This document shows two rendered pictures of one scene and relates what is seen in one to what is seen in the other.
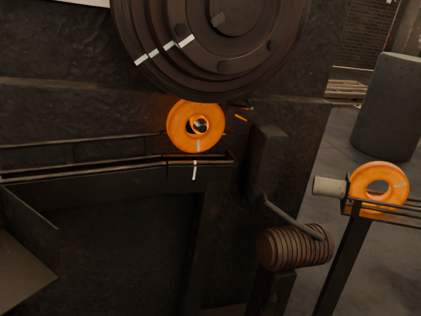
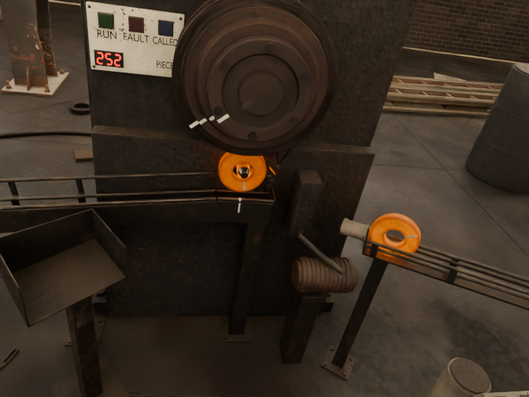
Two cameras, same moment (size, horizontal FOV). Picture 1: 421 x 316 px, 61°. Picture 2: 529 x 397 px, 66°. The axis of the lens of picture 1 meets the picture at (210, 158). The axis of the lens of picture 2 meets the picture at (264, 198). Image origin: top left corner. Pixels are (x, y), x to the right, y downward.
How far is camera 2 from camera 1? 49 cm
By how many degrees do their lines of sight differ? 12
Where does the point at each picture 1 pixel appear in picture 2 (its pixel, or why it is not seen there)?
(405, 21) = not seen: outside the picture
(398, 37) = not seen: outside the picture
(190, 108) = (235, 157)
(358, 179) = (376, 227)
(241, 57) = (268, 129)
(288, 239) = (314, 268)
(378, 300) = (425, 332)
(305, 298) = not seen: hidden behind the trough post
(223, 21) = (251, 105)
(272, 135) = (307, 182)
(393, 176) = (405, 228)
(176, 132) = (224, 176)
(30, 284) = (108, 280)
